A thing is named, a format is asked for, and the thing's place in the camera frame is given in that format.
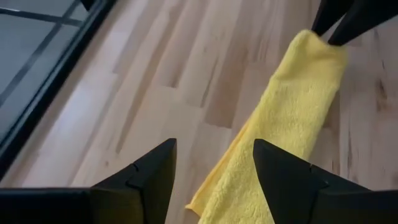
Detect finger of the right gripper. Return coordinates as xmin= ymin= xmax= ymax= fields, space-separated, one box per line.
xmin=312 ymin=0 xmax=355 ymax=37
xmin=328 ymin=0 xmax=398 ymax=47

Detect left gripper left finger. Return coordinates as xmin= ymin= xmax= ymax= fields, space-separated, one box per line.
xmin=90 ymin=138 xmax=177 ymax=224

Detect yellow microfiber towel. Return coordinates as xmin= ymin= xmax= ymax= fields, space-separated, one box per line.
xmin=185 ymin=29 xmax=348 ymax=224

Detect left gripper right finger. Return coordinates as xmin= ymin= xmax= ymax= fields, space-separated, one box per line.
xmin=252 ymin=139 xmax=343 ymax=224

